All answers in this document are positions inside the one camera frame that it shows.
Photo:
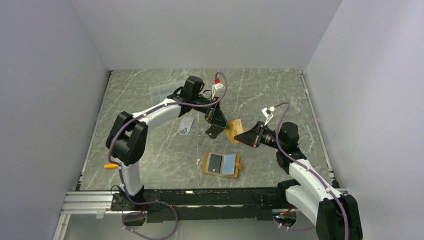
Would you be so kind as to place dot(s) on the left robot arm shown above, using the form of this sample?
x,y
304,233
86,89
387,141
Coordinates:
x,y
127,139

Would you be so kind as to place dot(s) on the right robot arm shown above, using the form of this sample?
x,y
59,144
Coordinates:
x,y
335,216

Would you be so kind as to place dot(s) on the black VIP card top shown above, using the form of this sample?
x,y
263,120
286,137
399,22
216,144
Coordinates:
x,y
214,163

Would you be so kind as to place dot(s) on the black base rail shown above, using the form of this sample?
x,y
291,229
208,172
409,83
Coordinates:
x,y
259,203

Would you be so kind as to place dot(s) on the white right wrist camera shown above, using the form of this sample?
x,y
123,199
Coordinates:
x,y
268,114

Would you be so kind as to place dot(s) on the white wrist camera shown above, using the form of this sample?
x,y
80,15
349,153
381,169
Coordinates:
x,y
218,85
268,114

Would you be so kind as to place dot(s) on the orange leather card holder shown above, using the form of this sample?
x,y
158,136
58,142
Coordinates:
x,y
230,166

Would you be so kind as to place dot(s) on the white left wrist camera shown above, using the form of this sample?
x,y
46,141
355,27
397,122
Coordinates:
x,y
218,85

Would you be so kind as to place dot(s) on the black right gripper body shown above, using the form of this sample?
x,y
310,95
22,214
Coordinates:
x,y
266,137

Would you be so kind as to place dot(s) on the clear plastic organizer box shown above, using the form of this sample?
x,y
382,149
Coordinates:
x,y
160,92

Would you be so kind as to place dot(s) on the small orange card sleeve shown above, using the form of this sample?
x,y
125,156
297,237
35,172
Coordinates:
x,y
235,128

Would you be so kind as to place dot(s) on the silver VIP card bottom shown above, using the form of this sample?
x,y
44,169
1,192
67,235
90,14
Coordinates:
x,y
185,126

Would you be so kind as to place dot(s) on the orange-handled screwdriver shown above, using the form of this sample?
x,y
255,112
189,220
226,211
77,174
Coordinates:
x,y
111,166

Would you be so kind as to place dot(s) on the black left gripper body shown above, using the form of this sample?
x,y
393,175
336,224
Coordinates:
x,y
207,110

